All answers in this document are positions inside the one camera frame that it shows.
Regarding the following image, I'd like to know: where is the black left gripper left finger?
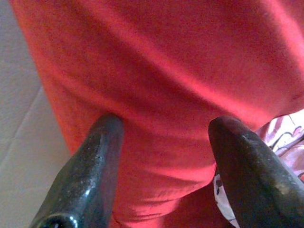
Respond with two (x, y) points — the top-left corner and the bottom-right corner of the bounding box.
(29, 113), (125, 228)

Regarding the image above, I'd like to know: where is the pink cartoon blanket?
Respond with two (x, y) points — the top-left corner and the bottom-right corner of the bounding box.
(212, 113), (304, 228)

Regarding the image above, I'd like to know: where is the red fleece blanket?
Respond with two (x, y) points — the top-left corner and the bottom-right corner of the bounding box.
(9, 0), (304, 228)

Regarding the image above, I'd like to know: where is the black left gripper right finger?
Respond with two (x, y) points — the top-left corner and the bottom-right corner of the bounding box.
(208, 115), (304, 228)

